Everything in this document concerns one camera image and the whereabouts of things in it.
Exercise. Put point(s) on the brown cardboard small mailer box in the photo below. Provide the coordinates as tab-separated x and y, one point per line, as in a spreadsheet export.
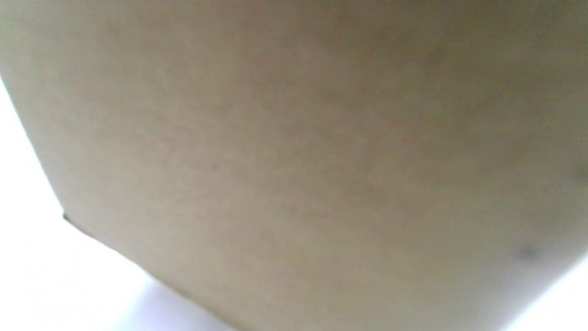
294	138

